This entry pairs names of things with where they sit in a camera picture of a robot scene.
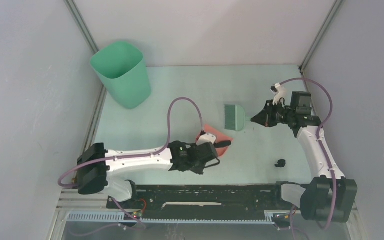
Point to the pink plastic dustpan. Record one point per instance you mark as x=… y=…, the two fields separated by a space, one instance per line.
x=222 y=142

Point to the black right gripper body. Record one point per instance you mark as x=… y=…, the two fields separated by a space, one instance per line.
x=280 y=115

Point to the green plastic waste bin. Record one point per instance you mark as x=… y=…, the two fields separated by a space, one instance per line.
x=122 y=69

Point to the mint green hand brush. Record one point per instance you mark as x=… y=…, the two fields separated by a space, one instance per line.
x=235 y=117

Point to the dark paper scrap front right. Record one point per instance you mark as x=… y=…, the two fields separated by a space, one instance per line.
x=281 y=163

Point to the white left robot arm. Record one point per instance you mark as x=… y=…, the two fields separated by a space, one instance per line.
x=104 y=171

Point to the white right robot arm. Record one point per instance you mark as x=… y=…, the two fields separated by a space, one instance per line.
x=330 y=195

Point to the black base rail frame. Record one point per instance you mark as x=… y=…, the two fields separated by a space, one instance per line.
x=214 y=202

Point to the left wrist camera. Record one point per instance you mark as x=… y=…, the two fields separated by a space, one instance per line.
x=205 y=137

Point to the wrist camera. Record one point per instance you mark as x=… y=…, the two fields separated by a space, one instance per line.
x=205 y=137
x=279 y=92

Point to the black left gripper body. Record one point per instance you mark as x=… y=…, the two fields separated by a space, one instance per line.
x=197 y=168

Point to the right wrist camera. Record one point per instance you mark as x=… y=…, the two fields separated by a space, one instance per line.
x=279 y=92

